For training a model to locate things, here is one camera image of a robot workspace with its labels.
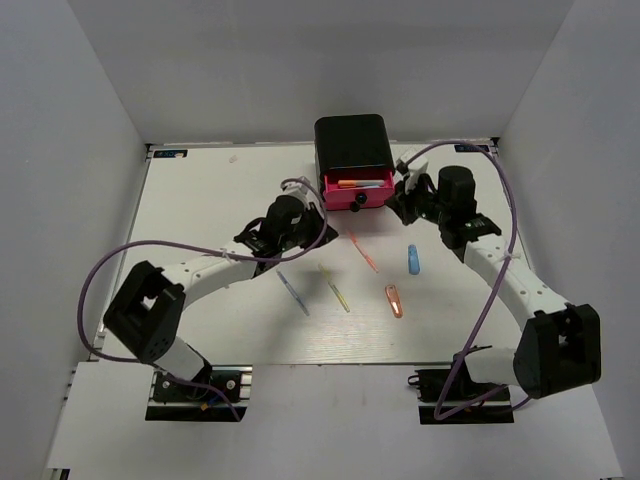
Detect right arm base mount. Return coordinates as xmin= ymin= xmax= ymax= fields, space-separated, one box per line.
xmin=407 ymin=365 xmax=514 ymax=425

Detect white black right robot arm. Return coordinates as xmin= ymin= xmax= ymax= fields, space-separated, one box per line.
xmin=386 ymin=166 xmax=602 ymax=399

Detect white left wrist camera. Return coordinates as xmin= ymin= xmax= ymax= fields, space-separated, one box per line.
xmin=280 ymin=176 xmax=310 ymax=205

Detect yellow thin pen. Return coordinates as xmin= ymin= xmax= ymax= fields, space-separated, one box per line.
xmin=318 ymin=263 xmax=350 ymax=313

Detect black drawer cabinet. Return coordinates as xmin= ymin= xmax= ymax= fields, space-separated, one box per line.
xmin=314 ymin=114 xmax=395 ymax=195

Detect pink top drawer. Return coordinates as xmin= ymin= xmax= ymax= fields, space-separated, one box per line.
xmin=319 ymin=168 xmax=394 ymax=212

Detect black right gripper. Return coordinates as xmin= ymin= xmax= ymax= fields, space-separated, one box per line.
xmin=385 ymin=172 xmax=451 ymax=226

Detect blue utility knife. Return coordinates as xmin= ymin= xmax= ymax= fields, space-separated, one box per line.
xmin=407 ymin=244 xmax=421 ymax=275

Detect blue capped highlighter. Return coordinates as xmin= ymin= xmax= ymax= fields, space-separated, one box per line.
xmin=344 ymin=182 xmax=385 ymax=189

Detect orange capped white marker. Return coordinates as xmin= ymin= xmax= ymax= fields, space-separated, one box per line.
xmin=337 ymin=179 xmax=385 ymax=188

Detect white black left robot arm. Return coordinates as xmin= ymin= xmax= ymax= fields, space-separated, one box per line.
xmin=103 ymin=194 xmax=338 ymax=399

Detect right table logo sticker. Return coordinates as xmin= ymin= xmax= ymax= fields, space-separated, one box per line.
xmin=454 ymin=144 xmax=490 ymax=153

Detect left table logo sticker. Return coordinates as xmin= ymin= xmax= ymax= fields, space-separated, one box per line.
xmin=153 ymin=149 xmax=188 ymax=159

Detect red thin pen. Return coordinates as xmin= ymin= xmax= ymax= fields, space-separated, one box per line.
xmin=347 ymin=230 xmax=379 ymax=274

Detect blue thin pen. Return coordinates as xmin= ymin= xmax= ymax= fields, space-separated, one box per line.
xmin=276 ymin=269 xmax=310 ymax=317

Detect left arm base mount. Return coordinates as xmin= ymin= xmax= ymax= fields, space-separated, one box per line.
xmin=145 ymin=366 xmax=253 ymax=423

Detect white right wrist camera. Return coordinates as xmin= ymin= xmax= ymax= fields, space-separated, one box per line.
xmin=394 ymin=146 xmax=429 ymax=194

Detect table logo sticker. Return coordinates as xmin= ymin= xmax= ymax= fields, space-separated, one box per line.
xmin=153 ymin=149 xmax=188 ymax=159
xmin=454 ymin=144 xmax=490 ymax=153

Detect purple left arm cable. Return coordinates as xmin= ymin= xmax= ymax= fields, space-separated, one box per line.
xmin=75 ymin=177 xmax=331 ymax=420

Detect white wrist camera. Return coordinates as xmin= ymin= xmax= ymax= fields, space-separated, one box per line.
xmin=394 ymin=146 xmax=429 ymax=194
xmin=280 ymin=176 xmax=310 ymax=205

